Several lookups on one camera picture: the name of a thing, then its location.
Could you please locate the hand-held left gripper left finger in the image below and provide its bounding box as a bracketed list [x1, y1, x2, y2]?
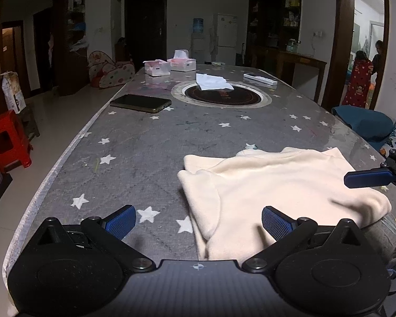
[36, 204, 156, 273]

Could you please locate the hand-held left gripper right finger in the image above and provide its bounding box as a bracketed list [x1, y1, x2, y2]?
[241, 206, 364, 273]

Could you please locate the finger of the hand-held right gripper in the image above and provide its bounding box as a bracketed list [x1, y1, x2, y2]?
[344, 149, 396, 192]

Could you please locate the cream fleece garment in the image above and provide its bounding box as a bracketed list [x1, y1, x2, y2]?
[178, 146, 393, 261]

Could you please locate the blue cushion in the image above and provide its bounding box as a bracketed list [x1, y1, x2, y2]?
[331, 105, 396, 143]

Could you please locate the grey star-print tablecloth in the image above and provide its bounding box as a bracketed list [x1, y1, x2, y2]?
[2, 64, 396, 273]

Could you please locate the red monkey-print blanket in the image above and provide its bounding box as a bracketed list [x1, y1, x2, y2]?
[341, 51, 374, 108]

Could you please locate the black smartphone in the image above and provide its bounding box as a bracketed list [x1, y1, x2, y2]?
[110, 94, 172, 114]

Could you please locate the wooden side table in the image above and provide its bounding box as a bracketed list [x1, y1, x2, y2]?
[250, 46, 327, 103]

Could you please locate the small wooden stool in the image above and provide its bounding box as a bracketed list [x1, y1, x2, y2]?
[19, 104, 40, 139]

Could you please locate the round built-in cooktop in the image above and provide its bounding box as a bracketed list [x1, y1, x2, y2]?
[170, 81, 273, 109]

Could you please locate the red plastic stool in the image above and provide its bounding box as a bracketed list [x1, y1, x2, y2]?
[0, 110, 33, 174]

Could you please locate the white remote control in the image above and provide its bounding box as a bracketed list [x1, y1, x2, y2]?
[243, 72, 279, 87]

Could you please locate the polka-dot fabric basket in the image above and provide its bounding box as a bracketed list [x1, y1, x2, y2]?
[87, 51, 136, 89]

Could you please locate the white tissue sheet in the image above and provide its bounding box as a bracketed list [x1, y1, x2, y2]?
[195, 72, 235, 92]

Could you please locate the pink and white tissue box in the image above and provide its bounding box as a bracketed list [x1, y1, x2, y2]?
[143, 59, 171, 76]
[167, 50, 197, 72]

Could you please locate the white printed sack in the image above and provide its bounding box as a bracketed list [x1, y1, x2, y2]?
[0, 71, 26, 115]

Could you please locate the dark wooden shelf unit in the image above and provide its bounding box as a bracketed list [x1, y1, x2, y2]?
[52, 0, 90, 96]

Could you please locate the dark wooden display cabinet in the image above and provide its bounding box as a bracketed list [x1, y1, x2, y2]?
[247, 0, 303, 67]

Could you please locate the white refrigerator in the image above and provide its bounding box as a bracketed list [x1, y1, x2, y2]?
[213, 13, 238, 66]

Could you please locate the dark wooden door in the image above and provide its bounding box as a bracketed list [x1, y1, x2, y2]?
[123, 0, 168, 71]

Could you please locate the water dispenser with blue bottle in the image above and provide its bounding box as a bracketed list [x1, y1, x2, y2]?
[190, 18, 207, 62]

